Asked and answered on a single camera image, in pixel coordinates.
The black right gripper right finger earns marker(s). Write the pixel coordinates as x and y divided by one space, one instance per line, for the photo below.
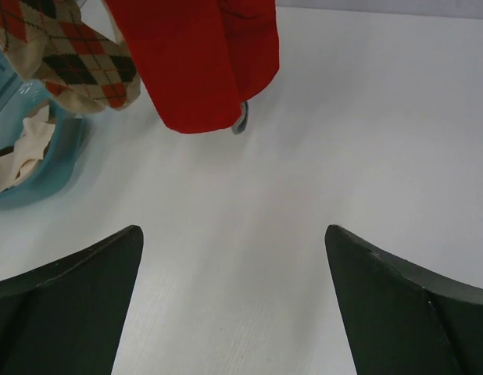
401 318

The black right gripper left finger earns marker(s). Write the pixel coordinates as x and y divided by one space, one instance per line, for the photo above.
67 317

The argyle beige orange sock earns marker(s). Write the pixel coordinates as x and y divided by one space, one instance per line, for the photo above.
83 71

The red sock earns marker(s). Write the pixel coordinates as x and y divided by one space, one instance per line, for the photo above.
200 60

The cream sock in basin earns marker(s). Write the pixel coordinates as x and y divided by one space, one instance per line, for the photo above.
29 149

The teal plastic basin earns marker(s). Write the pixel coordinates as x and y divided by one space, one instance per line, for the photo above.
17 101

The grey striped sock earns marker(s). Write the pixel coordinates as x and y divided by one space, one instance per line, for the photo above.
240 125

